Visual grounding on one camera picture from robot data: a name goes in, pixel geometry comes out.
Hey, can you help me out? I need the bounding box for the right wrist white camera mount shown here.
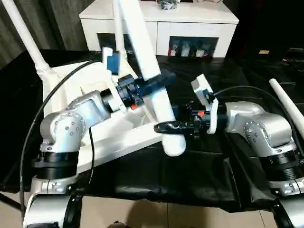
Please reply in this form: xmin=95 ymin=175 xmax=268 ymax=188
xmin=190 ymin=73 xmax=219 ymax=134

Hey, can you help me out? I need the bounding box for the black stand leg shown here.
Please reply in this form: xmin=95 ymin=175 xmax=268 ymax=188
xmin=0 ymin=191 xmax=21 ymax=210

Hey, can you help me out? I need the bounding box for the white plastic table top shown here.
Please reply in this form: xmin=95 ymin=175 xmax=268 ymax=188
xmin=35 ymin=54 xmax=167 ymax=176

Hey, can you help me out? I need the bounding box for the white cabinet with glass doors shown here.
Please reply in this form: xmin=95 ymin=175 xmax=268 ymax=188
xmin=78 ymin=0 xmax=239 ymax=59

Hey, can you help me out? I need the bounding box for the black mat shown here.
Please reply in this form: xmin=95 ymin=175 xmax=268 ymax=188
xmin=0 ymin=48 xmax=304 ymax=213

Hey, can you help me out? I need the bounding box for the white plastic table leg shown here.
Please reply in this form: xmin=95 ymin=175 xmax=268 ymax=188
xmin=118 ymin=0 xmax=187 ymax=157
xmin=269 ymin=79 xmax=304 ymax=133
xmin=3 ymin=0 xmax=52 ymax=75
xmin=112 ymin=0 xmax=128 ymax=57

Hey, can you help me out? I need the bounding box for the grey curtain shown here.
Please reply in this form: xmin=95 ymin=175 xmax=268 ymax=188
xmin=0 ymin=0 xmax=89 ymax=70

